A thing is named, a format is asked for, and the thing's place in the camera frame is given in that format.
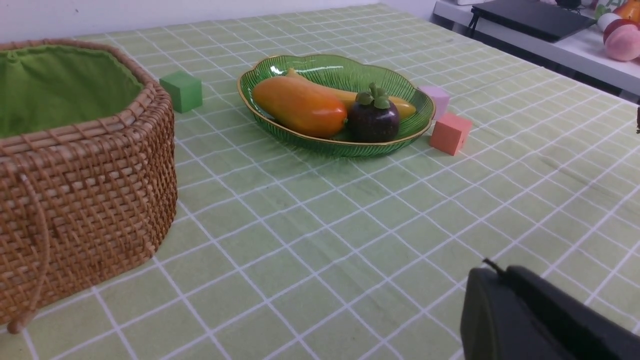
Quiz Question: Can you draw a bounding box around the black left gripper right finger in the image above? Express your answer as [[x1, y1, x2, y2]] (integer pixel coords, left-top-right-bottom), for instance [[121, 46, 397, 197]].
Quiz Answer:
[[505, 265, 640, 360]]

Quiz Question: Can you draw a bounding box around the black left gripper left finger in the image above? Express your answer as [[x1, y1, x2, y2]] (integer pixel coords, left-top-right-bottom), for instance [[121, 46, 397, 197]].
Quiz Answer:
[[460, 258, 576, 360]]

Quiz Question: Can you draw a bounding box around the purple mangosteen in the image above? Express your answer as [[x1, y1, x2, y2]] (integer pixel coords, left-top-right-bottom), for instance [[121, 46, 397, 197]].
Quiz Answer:
[[346, 82, 401, 143]]

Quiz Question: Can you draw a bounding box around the orange mango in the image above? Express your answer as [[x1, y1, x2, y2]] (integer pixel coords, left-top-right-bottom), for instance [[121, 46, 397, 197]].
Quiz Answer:
[[251, 76, 348, 139]]

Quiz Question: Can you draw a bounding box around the salmon foam cube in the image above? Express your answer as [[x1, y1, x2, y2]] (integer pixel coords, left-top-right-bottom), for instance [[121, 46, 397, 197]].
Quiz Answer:
[[429, 112, 473, 157]]

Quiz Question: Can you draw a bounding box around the green checkered tablecloth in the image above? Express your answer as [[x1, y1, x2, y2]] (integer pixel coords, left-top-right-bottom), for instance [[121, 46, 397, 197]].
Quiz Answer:
[[1, 4, 640, 360]]

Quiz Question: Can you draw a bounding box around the pink foam cube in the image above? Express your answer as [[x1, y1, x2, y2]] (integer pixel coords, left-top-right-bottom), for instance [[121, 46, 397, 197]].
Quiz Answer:
[[418, 85, 450, 121]]

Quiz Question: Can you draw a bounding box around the white side table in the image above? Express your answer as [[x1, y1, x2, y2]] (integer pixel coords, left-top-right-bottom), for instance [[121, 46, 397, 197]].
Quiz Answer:
[[433, 0, 640, 96]]

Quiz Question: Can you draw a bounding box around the green glass leaf plate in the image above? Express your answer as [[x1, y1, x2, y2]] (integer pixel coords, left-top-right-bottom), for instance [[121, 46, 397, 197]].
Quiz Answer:
[[237, 54, 435, 158]]

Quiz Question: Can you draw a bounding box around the pink toy peach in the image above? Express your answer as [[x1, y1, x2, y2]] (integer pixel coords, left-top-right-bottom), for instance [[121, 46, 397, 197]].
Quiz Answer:
[[596, 13, 640, 62]]

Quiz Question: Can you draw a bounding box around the black laptop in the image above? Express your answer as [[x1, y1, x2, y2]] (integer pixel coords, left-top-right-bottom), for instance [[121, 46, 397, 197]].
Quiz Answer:
[[467, 0, 596, 43]]

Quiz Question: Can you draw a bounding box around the green foam cube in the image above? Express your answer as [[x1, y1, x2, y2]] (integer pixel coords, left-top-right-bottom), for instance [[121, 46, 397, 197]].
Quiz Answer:
[[158, 70, 203, 114]]

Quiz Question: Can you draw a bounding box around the woven wicker basket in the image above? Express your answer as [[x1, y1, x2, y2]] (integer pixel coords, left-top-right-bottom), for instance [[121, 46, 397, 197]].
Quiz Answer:
[[1, 38, 178, 334]]

